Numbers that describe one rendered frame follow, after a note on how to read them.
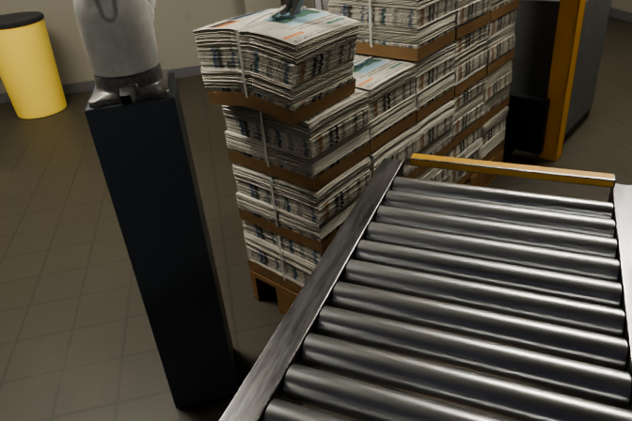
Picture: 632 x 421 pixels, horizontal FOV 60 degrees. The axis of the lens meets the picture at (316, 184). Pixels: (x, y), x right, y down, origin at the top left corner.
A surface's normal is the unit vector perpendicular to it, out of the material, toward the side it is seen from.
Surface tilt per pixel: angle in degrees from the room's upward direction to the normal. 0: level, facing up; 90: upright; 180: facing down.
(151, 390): 0
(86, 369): 0
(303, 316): 0
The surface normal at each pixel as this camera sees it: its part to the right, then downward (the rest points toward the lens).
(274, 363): -0.08, -0.87
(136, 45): 0.66, 0.33
